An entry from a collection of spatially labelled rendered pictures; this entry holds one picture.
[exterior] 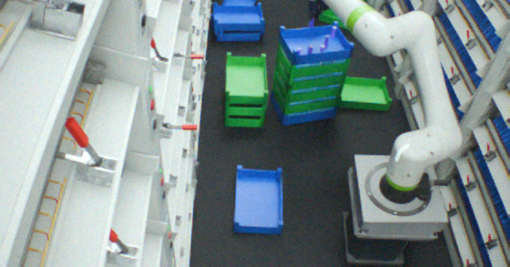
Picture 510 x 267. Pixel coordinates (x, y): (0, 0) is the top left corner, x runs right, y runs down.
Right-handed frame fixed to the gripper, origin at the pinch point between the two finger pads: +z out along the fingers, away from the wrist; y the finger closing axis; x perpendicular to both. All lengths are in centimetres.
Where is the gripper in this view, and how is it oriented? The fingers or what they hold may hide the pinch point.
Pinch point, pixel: (314, 14)
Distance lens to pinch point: 218.6
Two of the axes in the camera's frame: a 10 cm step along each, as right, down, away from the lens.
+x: -2.3, -9.3, 2.9
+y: 9.6, -1.6, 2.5
